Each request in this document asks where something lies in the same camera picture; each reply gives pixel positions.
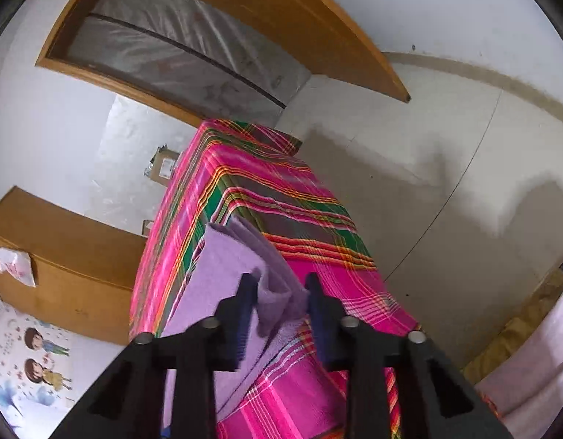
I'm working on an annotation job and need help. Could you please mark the cartoon wall sticker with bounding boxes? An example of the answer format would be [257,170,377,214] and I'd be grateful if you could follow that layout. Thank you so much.
[0,306,76,426]

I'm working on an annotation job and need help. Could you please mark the pink plaid bed sheet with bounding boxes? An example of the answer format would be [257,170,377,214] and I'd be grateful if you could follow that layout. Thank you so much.
[128,119,422,439]

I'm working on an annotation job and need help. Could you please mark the labelled cardboard box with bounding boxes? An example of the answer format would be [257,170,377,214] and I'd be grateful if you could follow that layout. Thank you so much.
[144,145,182,184]

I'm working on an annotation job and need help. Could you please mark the pale pink cloth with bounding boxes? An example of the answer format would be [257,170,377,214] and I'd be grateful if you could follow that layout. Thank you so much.
[476,274,563,417]

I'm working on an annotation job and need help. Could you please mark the wooden wardrobe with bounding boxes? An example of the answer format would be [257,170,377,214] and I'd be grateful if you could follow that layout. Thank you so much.
[0,186,147,346]

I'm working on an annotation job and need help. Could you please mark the white red-printed plastic bag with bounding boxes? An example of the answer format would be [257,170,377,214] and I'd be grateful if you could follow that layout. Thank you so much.
[0,244,38,288]

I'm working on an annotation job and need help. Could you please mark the wooden door frame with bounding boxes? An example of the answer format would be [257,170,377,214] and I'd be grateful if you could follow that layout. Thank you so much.
[36,0,310,129]

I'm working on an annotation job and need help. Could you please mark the purple fleece pants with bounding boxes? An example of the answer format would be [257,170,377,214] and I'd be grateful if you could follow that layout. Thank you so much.
[162,216,312,421]

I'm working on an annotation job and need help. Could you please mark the wooden door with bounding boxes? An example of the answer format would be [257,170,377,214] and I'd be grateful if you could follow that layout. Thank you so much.
[103,0,411,104]

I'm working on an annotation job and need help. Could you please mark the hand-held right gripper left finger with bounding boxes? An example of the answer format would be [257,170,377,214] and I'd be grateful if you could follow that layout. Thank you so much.
[48,273,259,439]

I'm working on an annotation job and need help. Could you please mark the clear plastic doorway curtain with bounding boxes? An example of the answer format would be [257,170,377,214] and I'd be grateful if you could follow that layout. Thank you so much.
[50,0,312,113]

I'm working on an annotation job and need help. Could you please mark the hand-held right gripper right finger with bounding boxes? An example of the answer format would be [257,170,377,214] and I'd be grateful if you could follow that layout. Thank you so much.
[305,273,515,439]

